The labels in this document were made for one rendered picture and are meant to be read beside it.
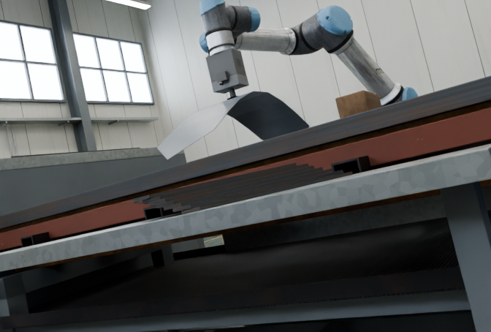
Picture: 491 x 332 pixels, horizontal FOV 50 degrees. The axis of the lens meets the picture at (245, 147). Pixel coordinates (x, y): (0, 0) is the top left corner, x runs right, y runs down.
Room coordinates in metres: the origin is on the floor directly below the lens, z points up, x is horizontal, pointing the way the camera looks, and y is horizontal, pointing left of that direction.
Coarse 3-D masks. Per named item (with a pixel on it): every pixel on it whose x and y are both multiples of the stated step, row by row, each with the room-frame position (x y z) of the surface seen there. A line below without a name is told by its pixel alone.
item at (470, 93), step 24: (432, 96) 0.84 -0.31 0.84; (456, 96) 0.82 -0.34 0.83; (480, 96) 0.80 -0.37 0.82; (336, 120) 0.93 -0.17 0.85; (360, 120) 0.90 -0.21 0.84; (384, 120) 0.88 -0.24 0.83; (408, 120) 0.86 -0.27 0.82; (264, 144) 1.01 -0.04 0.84; (288, 144) 0.98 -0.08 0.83; (312, 144) 0.96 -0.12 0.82; (168, 168) 1.14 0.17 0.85; (192, 168) 1.11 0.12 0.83; (216, 168) 1.07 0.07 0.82; (96, 192) 1.26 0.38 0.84; (120, 192) 1.22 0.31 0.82; (0, 216) 1.48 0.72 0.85; (24, 216) 1.42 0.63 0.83
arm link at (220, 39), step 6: (210, 36) 1.43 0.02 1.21; (216, 36) 1.43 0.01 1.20; (222, 36) 1.43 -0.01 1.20; (228, 36) 1.43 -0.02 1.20; (210, 42) 1.44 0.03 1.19; (216, 42) 1.43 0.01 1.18; (222, 42) 1.43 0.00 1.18; (228, 42) 1.43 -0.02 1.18; (234, 42) 1.46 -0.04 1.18; (210, 48) 1.44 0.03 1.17
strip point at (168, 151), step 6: (204, 132) 1.21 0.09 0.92; (186, 138) 1.24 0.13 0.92; (192, 138) 1.21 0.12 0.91; (198, 138) 1.19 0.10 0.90; (168, 144) 1.27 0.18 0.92; (174, 144) 1.24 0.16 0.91; (180, 144) 1.22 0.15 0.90; (186, 144) 1.20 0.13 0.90; (162, 150) 1.25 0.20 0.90; (168, 150) 1.23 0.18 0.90; (174, 150) 1.21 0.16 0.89; (180, 150) 1.19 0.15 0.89; (168, 156) 1.19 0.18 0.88
